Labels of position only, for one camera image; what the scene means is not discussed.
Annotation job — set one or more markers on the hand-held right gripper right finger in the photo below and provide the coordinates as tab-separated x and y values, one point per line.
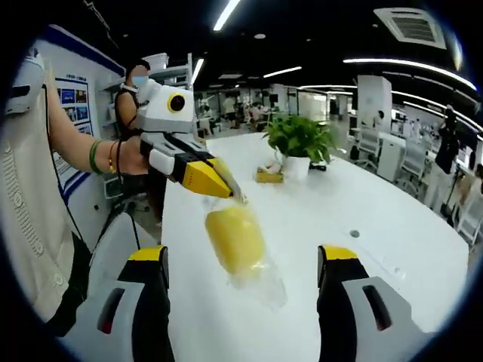
339	313

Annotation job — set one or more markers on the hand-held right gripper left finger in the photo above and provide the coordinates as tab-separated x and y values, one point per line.
145	313

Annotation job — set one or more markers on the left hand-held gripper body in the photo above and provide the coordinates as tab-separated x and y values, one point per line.
158	113

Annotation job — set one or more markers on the round yellow silicone block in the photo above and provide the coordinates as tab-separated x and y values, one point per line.
235	239

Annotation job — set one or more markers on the yellow round sponge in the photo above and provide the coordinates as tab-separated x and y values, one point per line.
272	291

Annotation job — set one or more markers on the person's left hand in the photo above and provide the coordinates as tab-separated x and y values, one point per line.
132	158

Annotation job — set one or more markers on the metal storage shelf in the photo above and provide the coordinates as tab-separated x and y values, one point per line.
173	73

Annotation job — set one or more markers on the yellow tissue box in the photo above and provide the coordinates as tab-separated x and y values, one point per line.
269	176

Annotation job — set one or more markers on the round grey table port cap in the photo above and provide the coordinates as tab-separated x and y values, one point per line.
354	234

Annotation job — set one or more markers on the white plant pot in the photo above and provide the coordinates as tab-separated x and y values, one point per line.
296	167

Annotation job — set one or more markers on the green potted plant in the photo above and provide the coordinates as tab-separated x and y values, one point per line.
298	135

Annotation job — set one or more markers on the small black object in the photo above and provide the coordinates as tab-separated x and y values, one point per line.
317	166

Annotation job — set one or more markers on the long ceiling light strip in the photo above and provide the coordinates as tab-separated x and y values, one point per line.
226	15
407	66

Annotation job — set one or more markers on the white worn chest device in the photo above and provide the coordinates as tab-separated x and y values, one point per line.
24	86

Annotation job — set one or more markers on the cream knitted cardigan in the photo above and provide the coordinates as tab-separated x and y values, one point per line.
26	211

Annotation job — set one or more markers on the white cabinet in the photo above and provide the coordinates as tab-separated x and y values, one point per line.
391	156

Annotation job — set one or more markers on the white office chair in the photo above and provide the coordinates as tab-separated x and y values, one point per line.
415	166
368	147

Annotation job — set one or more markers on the ceiling air conditioner vent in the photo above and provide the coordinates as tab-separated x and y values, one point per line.
411	26

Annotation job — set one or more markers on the blue bordered wall display board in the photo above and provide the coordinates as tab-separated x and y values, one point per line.
75	60

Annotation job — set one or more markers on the black camera on tripod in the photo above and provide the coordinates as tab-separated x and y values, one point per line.
451	139

